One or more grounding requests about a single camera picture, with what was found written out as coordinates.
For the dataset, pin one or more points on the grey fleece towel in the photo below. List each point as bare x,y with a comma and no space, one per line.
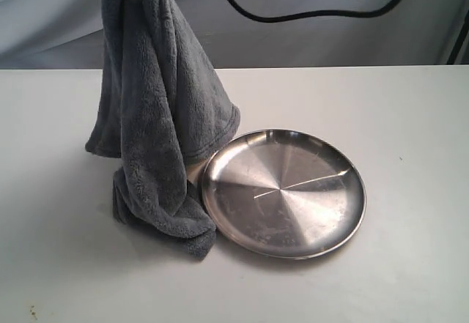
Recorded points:
162,108

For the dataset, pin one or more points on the light wooden cube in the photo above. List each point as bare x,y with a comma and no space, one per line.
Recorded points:
194,170

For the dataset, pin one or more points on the grey backdrop cloth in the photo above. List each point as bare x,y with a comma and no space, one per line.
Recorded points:
67,34

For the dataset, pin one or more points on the round stainless steel plate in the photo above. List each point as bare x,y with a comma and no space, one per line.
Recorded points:
283,194

